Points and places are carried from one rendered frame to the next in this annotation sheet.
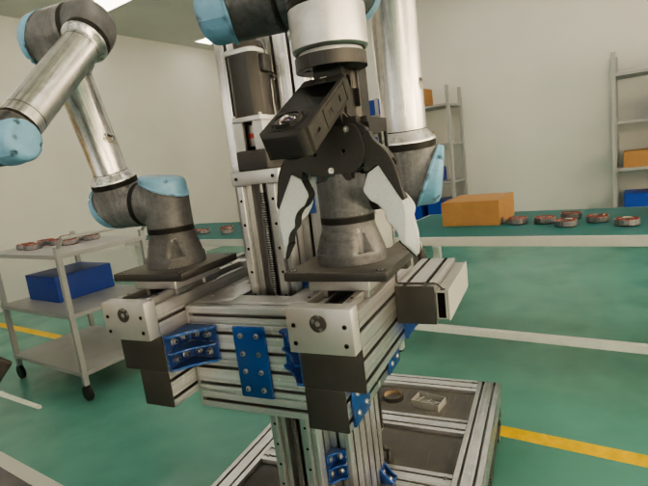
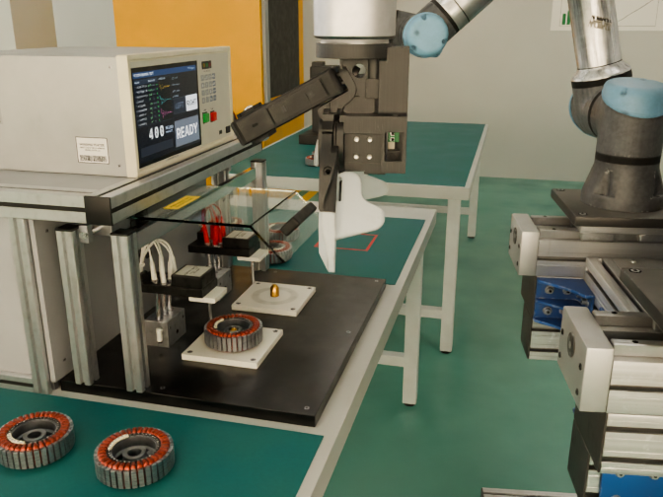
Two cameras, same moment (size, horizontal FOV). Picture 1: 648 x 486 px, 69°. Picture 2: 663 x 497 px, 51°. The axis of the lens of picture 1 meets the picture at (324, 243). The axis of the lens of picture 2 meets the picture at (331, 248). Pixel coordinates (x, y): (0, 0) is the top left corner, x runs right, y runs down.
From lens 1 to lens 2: 0.69 m
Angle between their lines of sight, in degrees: 68
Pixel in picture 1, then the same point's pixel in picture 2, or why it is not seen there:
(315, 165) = not seen: hidden behind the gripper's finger
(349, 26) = (327, 23)
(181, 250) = (612, 187)
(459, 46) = not seen: outside the picture
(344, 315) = (583, 352)
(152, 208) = (601, 124)
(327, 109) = (276, 106)
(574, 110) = not seen: outside the picture
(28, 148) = (427, 43)
